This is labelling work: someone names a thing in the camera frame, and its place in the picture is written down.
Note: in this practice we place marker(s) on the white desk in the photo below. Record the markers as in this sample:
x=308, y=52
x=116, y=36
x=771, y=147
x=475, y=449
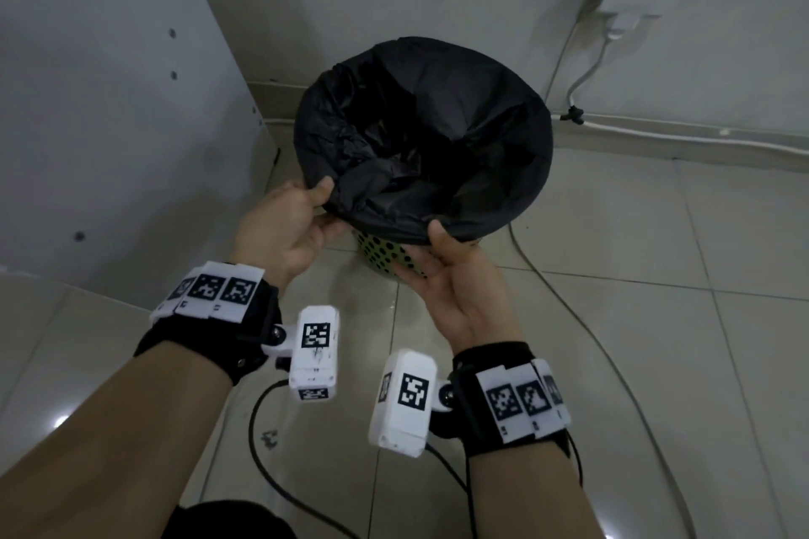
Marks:
x=114, y=115

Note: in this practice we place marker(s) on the new black bin liner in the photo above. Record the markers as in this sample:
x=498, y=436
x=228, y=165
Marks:
x=423, y=134

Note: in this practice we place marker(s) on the green plastic waste basket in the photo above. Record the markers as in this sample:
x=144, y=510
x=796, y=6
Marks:
x=385, y=254

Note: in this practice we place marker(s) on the person's left hand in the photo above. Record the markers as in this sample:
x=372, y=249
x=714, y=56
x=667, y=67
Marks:
x=284, y=232

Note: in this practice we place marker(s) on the small floor debris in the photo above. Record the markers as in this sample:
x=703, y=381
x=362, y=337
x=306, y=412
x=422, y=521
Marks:
x=270, y=437

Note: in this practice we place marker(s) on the black wristband with marker tags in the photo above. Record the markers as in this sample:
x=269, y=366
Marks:
x=221, y=311
x=512, y=399

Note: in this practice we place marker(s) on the person's right hand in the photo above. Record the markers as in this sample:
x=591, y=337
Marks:
x=464, y=298

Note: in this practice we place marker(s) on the person's left forearm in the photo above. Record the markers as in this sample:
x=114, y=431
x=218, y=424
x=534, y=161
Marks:
x=120, y=444

